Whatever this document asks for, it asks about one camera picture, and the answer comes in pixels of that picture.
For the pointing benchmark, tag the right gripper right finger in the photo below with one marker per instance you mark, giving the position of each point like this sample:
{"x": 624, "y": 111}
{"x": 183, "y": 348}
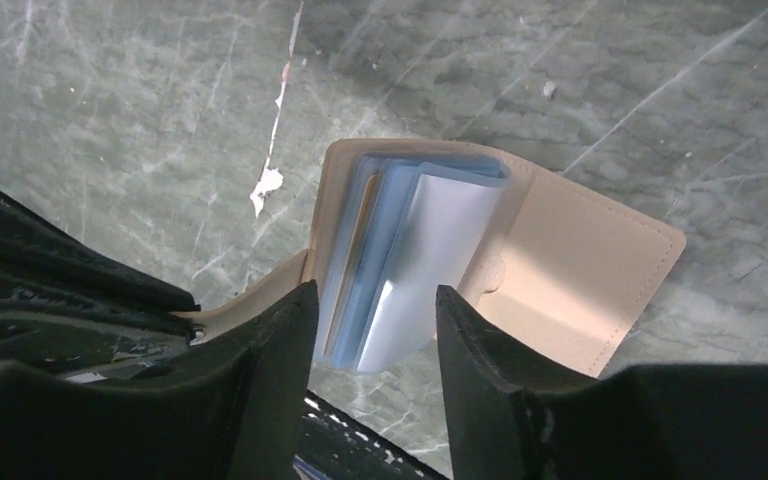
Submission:
{"x": 513, "y": 413}

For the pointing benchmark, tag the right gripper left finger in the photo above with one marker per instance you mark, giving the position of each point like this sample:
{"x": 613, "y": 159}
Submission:
{"x": 228, "y": 409}

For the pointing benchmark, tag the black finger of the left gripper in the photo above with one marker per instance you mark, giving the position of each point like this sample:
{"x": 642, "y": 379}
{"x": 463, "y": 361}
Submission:
{"x": 64, "y": 307}

